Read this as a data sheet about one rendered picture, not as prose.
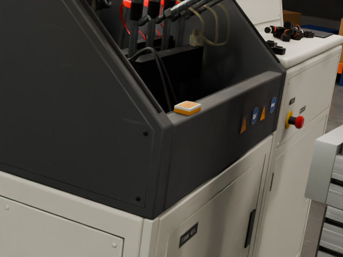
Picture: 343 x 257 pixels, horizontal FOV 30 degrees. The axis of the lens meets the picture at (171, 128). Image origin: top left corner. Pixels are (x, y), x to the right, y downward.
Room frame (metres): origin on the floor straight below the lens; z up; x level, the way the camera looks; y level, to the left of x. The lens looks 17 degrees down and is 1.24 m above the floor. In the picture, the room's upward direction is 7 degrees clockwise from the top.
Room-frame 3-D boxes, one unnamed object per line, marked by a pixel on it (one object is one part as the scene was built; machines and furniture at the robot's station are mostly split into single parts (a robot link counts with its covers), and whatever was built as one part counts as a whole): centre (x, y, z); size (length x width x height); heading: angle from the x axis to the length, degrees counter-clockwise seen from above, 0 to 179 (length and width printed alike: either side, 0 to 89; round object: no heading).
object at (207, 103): (1.29, -0.11, 0.87); 0.62 x 0.04 x 0.16; 156
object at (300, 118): (1.68, -0.33, 0.80); 0.05 x 0.04 x 0.05; 156
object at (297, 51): (1.97, -0.31, 0.97); 0.70 x 0.22 x 0.03; 156
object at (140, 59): (1.49, 0.06, 0.91); 0.34 x 0.10 x 0.15; 156
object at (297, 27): (2.00, -0.33, 1.01); 0.23 x 0.11 x 0.06; 156
